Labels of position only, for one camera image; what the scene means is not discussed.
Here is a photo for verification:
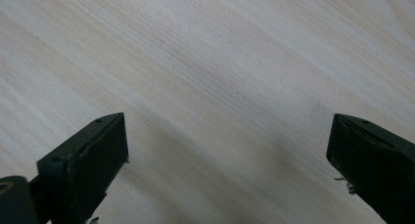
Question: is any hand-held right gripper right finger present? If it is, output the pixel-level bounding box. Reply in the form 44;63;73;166
326;112;415;224

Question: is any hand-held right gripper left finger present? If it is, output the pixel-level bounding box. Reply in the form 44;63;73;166
36;112;129;224

